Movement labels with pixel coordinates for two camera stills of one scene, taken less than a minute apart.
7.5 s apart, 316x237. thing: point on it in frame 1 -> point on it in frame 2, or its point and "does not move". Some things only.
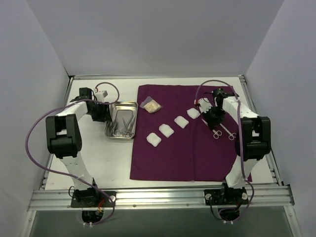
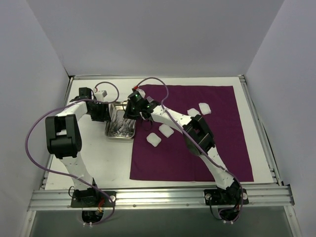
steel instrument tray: (124, 116) does not move
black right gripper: (212, 121) -> (130, 111)
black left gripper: (102, 114) does not move
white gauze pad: (166, 130) does not move
